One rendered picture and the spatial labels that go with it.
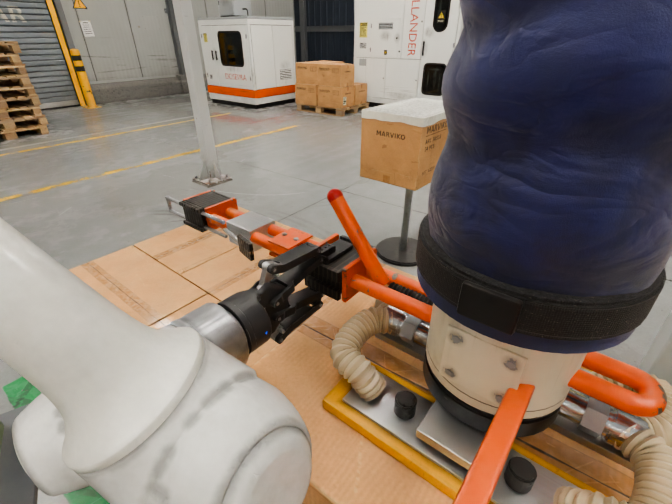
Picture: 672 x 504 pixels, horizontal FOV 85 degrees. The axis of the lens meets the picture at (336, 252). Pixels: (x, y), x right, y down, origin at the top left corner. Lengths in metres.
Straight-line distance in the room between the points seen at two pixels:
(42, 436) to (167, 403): 0.17
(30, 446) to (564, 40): 0.48
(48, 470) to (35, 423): 0.04
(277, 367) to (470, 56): 0.48
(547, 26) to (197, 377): 0.30
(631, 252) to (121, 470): 0.36
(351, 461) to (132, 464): 0.31
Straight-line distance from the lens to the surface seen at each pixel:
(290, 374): 0.59
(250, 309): 0.46
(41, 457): 0.41
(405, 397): 0.51
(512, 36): 0.31
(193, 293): 1.51
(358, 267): 0.55
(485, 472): 0.37
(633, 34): 0.29
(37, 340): 0.25
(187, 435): 0.24
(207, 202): 0.80
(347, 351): 0.51
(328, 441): 0.53
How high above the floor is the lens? 1.39
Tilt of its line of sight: 31 degrees down
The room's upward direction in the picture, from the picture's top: straight up
